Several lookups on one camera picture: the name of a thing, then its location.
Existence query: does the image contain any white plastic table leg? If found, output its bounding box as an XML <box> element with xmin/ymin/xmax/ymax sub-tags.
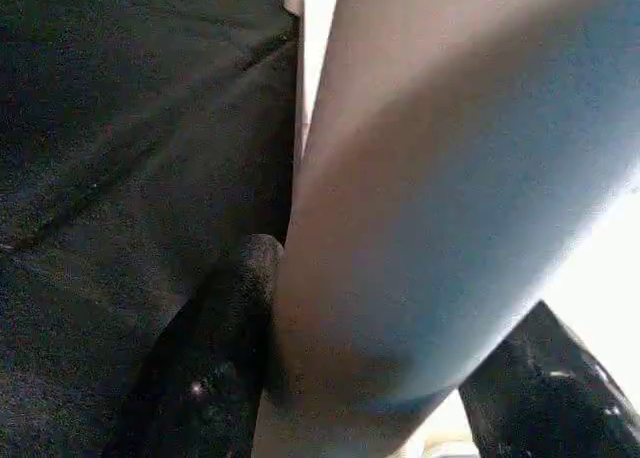
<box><xmin>251</xmin><ymin>0</ymin><xmax>640</xmax><ymax>458</ymax></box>

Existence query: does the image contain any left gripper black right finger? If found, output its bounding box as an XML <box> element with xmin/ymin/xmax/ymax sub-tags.
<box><xmin>456</xmin><ymin>299</ymin><xmax>640</xmax><ymax>458</ymax></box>

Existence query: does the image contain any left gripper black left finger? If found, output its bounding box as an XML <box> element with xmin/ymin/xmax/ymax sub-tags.
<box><xmin>101</xmin><ymin>231</ymin><xmax>287</xmax><ymax>458</ymax></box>

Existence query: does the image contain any white plastic table top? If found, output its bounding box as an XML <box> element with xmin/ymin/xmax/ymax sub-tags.
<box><xmin>281</xmin><ymin>0</ymin><xmax>640</xmax><ymax>458</ymax></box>

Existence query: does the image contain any black plastic mat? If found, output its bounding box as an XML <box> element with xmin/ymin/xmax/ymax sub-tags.
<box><xmin>0</xmin><ymin>0</ymin><xmax>302</xmax><ymax>458</ymax></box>

